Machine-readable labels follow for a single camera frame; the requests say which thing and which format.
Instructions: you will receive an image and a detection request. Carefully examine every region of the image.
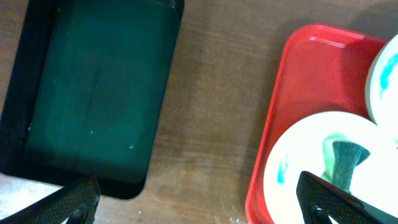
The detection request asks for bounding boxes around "pale green plate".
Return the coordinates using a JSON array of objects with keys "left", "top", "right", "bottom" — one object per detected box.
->
[{"left": 365, "top": 36, "right": 397, "bottom": 141}]

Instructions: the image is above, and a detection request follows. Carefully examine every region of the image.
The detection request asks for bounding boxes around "red plastic tray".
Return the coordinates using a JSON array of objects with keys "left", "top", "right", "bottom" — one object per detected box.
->
[{"left": 245, "top": 24, "right": 387, "bottom": 223}]

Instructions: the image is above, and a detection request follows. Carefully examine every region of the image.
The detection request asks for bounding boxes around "white plate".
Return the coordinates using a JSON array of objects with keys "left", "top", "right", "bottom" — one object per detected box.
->
[{"left": 264, "top": 111, "right": 397, "bottom": 223}]

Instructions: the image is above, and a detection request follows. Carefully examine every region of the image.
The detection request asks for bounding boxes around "black rectangular tray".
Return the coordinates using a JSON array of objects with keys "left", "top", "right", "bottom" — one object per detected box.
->
[{"left": 1, "top": 0, "right": 184, "bottom": 200}]

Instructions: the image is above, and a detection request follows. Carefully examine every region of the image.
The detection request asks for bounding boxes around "green yellow sponge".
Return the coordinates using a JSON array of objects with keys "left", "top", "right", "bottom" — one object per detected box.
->
[{"left": 321, "top": 133, "right": 371, "bottom": 194}]

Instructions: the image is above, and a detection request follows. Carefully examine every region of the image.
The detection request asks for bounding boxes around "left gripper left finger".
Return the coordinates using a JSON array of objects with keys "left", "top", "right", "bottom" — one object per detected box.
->
[{"left": 1, "top": 174, "right": 101, "bottom": 224}]

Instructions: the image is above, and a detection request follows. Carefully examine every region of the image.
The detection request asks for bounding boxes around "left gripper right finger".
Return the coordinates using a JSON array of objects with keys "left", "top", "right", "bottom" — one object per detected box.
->
[{"left": 296, "top": 171, "right": 397, "bottom": 224}]

